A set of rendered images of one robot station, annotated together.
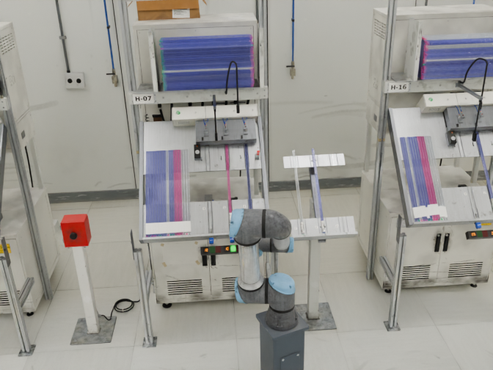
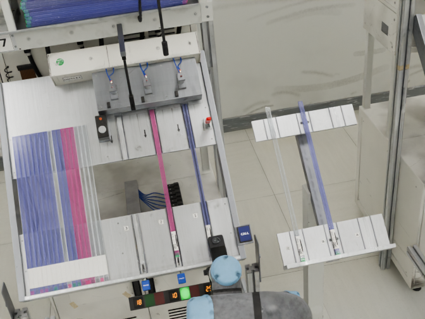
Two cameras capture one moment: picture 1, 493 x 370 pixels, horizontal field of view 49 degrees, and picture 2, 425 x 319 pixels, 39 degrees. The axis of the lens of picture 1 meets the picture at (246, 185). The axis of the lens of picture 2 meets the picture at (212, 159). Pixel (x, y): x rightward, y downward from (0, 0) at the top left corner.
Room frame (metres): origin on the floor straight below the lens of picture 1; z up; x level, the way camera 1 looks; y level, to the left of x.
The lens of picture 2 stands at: (1.12, 0.03, 2.01)
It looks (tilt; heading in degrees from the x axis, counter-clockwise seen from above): 33 degrees down; 356
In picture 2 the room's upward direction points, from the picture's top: 6 degrees counter-clockwise
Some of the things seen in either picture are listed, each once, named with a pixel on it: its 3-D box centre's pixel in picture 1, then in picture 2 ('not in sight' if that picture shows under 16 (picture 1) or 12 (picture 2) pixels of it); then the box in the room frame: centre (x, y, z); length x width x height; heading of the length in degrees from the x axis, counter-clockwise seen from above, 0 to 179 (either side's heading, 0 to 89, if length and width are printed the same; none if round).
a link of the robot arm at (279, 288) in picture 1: (280, 290); not in sight; (1.99, -0.14, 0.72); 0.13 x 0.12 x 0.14; 84
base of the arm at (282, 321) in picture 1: (282, 311); not in sight; (1.99, -0.15, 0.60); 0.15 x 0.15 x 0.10
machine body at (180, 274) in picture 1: (209, 240); (140, 244); (3.12, 0.26, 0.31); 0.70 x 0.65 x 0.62; 93
